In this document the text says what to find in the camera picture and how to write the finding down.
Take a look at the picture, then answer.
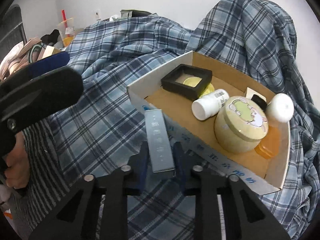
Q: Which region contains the cream round tin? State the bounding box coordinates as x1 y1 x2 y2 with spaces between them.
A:
214 96 268 154

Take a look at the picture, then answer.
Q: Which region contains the grey blue carton box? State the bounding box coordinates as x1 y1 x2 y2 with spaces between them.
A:
144 109 175 179

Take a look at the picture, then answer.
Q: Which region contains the large white plastic bottle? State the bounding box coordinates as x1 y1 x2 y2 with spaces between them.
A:
265 93 294 124

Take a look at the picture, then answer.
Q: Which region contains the small white pill bottle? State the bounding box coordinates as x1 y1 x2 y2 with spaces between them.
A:
191 89 229 121

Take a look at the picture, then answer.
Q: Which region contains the black square frame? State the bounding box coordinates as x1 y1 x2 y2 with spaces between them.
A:
161 64 213 101

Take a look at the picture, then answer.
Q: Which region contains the yellow round lid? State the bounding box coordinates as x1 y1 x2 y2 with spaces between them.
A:
182 76 215 98

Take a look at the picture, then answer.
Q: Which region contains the white lotion tube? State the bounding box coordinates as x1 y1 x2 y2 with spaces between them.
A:
217 194 226 240

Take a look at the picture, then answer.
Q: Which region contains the person left hand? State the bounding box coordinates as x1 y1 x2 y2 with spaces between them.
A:
4 132 30 189

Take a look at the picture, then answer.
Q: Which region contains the pink floral fabric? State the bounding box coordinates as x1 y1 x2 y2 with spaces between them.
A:
0 36 62 81

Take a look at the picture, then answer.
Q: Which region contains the plastic cup with red straw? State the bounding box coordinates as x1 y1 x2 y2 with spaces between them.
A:
57 10 75 47

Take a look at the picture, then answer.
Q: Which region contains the striped grey cloth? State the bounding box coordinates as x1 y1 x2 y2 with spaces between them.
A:
9 119 106 239

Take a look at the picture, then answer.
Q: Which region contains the blue plaid shirt cloth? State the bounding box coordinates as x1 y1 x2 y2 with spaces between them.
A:
49 0 319 239

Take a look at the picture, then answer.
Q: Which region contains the white cardboard tray box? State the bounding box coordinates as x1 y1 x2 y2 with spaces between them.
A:
127 51 291 196

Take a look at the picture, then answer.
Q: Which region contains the wall socket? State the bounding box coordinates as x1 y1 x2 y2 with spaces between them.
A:
94 9 101 21

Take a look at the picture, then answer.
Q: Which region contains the grey box at wall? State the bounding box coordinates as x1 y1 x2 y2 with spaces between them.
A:
120 9 151 18

